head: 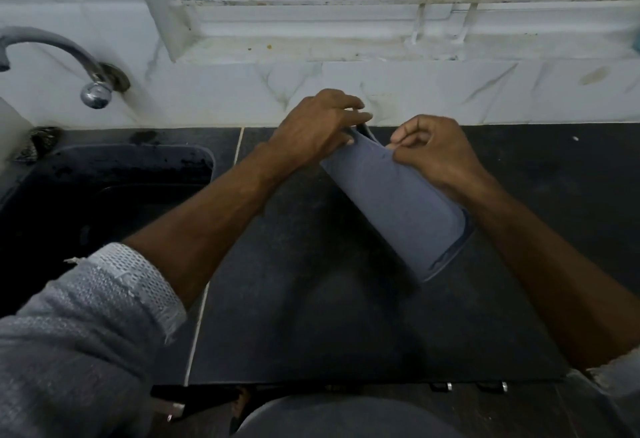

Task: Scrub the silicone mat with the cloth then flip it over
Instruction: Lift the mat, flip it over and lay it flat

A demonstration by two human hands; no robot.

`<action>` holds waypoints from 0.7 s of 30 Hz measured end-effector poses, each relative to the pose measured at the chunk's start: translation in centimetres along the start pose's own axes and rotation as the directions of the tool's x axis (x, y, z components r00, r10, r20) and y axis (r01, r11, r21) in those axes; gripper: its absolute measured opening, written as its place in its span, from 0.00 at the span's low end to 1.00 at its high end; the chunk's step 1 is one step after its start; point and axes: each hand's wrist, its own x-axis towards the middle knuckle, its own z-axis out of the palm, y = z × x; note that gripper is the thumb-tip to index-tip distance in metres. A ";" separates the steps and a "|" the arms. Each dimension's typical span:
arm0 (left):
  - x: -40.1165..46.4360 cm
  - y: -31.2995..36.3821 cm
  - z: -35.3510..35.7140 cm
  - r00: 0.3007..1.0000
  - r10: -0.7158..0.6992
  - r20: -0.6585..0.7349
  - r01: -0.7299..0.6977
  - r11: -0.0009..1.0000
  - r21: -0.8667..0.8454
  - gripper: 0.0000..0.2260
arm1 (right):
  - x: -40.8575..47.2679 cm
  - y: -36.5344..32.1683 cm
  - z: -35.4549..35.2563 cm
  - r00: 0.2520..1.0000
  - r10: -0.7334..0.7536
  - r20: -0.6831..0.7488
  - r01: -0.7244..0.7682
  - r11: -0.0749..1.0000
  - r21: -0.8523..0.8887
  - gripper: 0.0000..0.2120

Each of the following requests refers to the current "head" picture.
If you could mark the grey shirt right sleeve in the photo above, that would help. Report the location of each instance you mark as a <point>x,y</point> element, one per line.
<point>610,392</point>

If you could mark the black white checked cloth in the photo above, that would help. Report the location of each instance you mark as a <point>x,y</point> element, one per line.
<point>37,145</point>

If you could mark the person's right forearm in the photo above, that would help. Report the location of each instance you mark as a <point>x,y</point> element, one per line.
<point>555,277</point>

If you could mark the grey shirt body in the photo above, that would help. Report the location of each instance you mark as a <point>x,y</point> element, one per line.
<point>340,417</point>

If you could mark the stained marble window sill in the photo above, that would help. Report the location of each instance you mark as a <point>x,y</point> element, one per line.
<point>350,47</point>

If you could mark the chrome wall faucet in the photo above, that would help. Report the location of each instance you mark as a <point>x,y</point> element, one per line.
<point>90,67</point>

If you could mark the person's left hand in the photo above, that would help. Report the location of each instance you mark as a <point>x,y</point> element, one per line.
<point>315,130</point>

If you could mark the person's left forearm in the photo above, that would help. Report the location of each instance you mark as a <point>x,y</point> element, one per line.
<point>200,232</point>

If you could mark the white mesh left sleeve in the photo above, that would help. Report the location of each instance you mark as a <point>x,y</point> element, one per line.
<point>85,342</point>

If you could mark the black kitchen sink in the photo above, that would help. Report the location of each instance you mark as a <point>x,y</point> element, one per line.
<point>90,202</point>

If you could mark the grey ribbed silicone mat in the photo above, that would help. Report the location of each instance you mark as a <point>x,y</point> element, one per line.
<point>400,202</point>

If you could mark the teal sponge block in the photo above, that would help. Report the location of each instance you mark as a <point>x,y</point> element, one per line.
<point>636,40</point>

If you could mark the person's right hand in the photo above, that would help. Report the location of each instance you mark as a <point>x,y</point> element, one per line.
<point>440,157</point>

